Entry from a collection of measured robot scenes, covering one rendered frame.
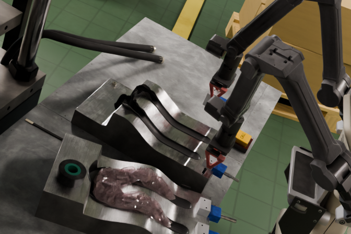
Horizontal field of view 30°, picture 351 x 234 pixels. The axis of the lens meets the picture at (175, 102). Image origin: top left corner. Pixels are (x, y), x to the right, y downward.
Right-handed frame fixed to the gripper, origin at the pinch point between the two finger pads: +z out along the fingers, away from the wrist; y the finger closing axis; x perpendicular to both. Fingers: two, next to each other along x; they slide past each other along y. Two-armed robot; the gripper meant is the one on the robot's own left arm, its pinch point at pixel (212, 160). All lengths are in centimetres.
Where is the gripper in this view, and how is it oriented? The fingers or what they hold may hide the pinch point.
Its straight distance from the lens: 215.6
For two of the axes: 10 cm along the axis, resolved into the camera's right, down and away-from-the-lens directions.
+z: -3.3, 7.5, 5.7
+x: 8.6, 4.9, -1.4
